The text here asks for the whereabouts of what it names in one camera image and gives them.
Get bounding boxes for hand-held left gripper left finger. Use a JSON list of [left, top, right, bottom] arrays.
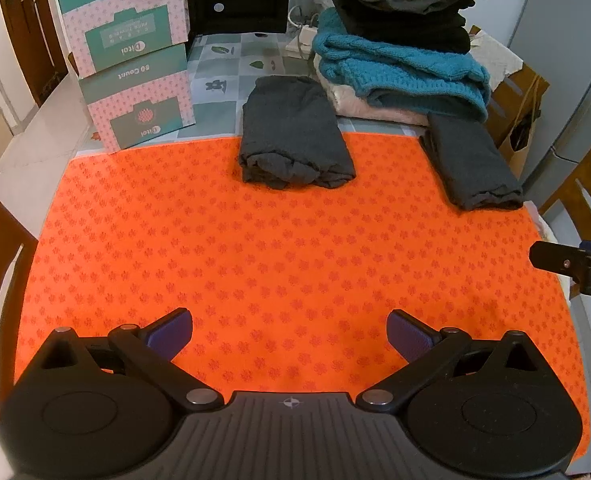
[[40, 308, 225, 413]]

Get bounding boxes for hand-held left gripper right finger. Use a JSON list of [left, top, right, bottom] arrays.
[[358, 310, 543, 413]]

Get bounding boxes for dark grey pants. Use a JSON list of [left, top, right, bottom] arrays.
[[419, 114, 525, 212]]

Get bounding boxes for pale pink folded clothes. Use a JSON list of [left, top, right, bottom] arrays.
[[318, 55, 432, 127]]

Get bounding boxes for black folded clothes pile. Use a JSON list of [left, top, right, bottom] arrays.
[[323, 0, 487, 54]]

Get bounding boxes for wooden slat-back chair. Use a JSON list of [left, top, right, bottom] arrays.
[[538, 132, 591, 249]]

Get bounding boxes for orange flower-print mat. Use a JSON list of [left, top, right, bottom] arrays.
[[13, 132, 591, 461]]

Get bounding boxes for brown paper bag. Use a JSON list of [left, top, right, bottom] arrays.
[[498, 76, 545, 177]]

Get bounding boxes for wooden chair with paper bag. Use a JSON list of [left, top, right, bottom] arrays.
[[468, 25, 547, 152]]

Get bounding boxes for dark wooden chair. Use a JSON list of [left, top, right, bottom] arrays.
[[0, 175, 40, 411]]

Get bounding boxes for white crumpled cloth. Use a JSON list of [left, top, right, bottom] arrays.
[[468, 25, 525, 92]]

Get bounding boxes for grey refrigerator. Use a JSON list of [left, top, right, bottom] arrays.
[[505, 0, 591, 202]]

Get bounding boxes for pink and teal cardboard box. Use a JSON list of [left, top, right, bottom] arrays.
[[78, 42, 197, 155], [56, 0, 190, 77]]

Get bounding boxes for dark grey folded garment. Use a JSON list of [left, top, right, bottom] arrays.
[[238, 75, 357, 191]]

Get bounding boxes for teal knit sweater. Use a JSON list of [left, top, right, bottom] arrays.
[[313, 7, 491, 122]]

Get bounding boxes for checked patterned tablecloth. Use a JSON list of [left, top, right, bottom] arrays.
[[76, 30, 429, 157]]

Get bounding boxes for white power strip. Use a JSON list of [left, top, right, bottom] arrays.
[[284, 5, 322, 59]]

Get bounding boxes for brown wooden door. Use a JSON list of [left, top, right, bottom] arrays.
[[0, 0, 70, 92]]

